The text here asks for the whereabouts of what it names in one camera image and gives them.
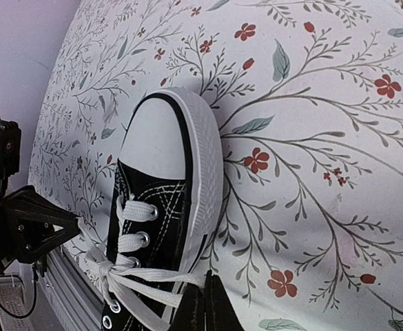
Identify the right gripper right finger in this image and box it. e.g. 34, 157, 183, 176
204, 270, 244, 331

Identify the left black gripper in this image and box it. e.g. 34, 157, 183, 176
0, 185, 80, 274

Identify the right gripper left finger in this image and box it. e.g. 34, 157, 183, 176
168, 285, 205, 331

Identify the black canvas sneaker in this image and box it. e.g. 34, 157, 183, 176
78, 88, 223, 330

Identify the floral patterned table mat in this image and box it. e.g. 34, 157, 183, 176
28, 1, 403, 330

